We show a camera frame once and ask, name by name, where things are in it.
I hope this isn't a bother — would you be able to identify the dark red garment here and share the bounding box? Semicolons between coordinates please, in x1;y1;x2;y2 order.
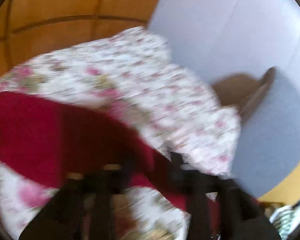
0;91;221;230

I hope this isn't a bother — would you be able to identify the brown wooden object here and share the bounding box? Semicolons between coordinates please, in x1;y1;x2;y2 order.
212;67;276;124

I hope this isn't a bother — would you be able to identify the floral quilt bedspread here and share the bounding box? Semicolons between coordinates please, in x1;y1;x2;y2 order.
0;27;241;239

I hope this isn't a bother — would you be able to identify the wooden panelled wardrobe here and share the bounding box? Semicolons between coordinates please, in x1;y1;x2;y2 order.
0;0;159;76

